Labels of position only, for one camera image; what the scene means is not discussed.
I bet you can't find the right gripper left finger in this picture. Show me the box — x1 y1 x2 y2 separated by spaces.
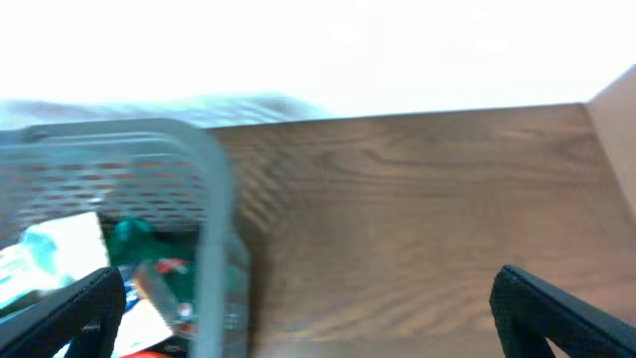
1 268 125 358

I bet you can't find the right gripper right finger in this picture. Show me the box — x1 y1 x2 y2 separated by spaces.
489 265 635 358

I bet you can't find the teal small sachet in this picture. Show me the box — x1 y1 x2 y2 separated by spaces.
1 239 60 309

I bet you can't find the green Nescafe bag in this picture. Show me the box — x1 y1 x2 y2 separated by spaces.
105 218 199 332

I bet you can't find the grey plastic basket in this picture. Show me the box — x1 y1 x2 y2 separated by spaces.
1 119 250 357

